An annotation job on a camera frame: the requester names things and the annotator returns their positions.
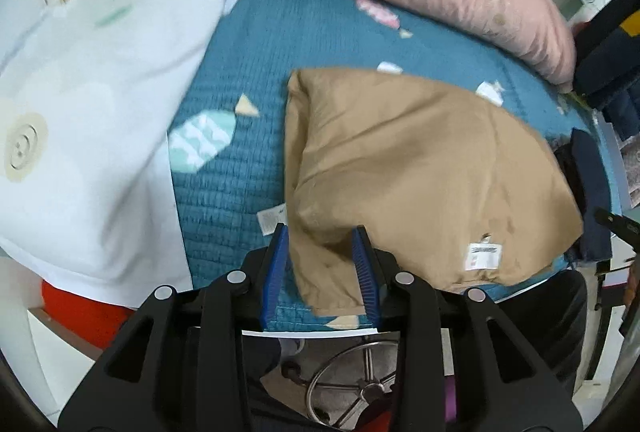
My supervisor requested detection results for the navy and yellow puffer jacket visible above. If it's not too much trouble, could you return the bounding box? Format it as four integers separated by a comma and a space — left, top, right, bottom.
571, 0, 640, 139

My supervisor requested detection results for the red plastic object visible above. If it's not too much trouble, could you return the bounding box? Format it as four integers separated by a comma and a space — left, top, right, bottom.
40, 278, 137, 351

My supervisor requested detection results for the metal chair base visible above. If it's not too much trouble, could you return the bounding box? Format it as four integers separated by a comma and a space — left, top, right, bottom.
305, 341, 402, 431

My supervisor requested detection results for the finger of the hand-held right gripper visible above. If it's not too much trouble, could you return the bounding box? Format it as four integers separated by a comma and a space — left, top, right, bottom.
594, 208, 640, 246

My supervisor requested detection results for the white pillow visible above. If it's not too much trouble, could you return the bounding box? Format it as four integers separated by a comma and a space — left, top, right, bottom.
0, 0, 242, 307

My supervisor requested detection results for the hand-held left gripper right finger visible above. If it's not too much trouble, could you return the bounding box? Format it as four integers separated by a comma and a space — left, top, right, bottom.
350, 226, 583, 432

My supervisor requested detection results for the dark navy cloth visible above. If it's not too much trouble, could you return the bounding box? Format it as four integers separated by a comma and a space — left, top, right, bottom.
554, 128, 614, 263

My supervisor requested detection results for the tan button-up jacket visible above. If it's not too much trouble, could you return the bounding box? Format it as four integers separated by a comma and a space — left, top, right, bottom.
284, 68, 585, 317

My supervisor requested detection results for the grey pink fuzzy cloth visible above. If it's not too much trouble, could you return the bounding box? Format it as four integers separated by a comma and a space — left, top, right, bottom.
619, 131, 640, 209

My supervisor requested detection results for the teal quilted bedspread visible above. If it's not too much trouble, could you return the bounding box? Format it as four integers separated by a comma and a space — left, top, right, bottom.
167, 0, 621, 334

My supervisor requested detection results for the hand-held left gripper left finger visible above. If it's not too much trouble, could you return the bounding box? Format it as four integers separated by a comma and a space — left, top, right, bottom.
57, 223, 291, 432

